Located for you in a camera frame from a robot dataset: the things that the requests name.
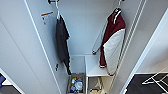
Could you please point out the red and white jacket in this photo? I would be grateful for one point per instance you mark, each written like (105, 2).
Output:
(115, 46)

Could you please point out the white wardrobe door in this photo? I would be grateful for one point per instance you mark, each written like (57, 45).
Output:
(20, 50)
(155, 20)

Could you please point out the white wardrobe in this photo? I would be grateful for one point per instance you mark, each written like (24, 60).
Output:
(83, 30)

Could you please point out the black hanging garment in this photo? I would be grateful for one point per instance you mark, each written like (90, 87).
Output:
(61, 40)

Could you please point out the brown cardboard box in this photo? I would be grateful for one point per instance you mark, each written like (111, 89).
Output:
(69, 83)

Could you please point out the white round container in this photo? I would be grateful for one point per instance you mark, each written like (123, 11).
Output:
(79, 86)

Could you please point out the small blue item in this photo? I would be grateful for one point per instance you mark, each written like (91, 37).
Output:
(72, 88)

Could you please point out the white clothes hanger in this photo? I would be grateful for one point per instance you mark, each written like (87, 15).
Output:
(58, 12)

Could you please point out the orange label strip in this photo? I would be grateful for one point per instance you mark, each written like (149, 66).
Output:
(47, 14)

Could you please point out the blue fabric cover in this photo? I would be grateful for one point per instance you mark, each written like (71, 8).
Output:
(1, 80)

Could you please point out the white metal frame chair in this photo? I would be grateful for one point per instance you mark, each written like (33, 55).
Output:
(156, 80)

